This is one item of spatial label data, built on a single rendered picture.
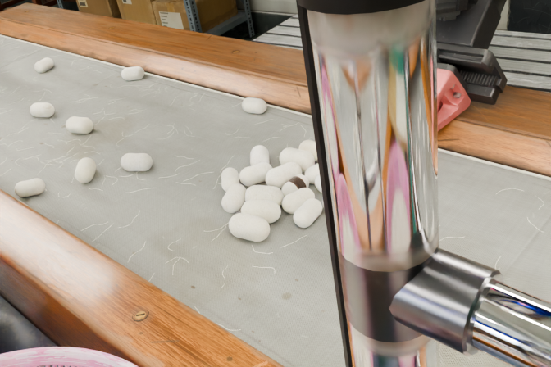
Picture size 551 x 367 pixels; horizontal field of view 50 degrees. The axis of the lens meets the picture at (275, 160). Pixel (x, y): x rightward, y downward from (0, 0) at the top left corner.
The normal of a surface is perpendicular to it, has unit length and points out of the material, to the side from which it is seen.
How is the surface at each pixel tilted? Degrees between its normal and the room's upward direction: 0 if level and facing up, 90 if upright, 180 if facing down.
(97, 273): 0
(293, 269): 0
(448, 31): 40
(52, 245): 0
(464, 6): 90
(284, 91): 45
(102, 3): 90
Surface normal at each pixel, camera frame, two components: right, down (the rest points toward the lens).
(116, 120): -0.15, -0.84
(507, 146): -0.57, -0.26
